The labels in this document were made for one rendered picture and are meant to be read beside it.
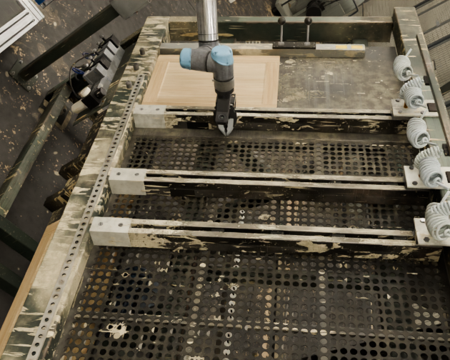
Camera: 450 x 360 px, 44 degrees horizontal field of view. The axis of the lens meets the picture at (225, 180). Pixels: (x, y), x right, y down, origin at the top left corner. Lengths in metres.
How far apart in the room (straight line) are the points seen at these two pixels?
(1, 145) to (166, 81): 0.97
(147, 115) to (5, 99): 1.14
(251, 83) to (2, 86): 1.41
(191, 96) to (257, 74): 0.32
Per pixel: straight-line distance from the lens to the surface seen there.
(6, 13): 3.19
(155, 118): 2.21
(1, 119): 3.07
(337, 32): 2.85
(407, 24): 2.74
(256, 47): 2.63
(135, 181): 1.92
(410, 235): 1.75
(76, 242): 1.80
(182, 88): 2.42
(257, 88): 2.39
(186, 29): 2.89
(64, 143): 3.29
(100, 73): 2.49
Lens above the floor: 2.14
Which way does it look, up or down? 28 degrees down
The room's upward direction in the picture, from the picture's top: 65 degrees clockwise
